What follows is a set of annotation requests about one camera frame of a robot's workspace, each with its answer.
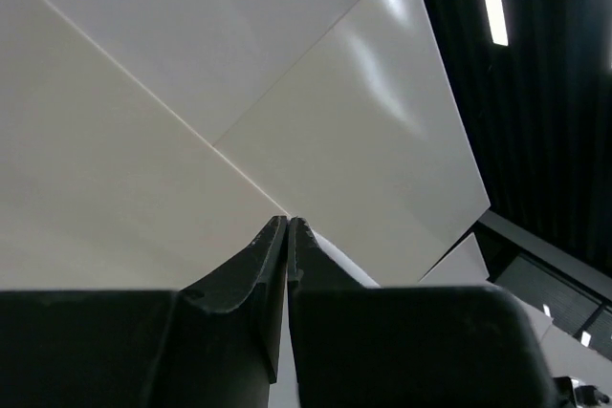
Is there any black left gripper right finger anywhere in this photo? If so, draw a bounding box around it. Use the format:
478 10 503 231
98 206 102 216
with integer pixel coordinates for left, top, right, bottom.
287 218 557 407

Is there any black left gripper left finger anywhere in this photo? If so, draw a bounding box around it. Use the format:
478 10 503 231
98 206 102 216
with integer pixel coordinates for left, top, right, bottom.
1 216 288 407

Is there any white tank top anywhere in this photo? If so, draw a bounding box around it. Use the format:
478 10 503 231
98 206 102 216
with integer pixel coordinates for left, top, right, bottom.
268 231 379 408

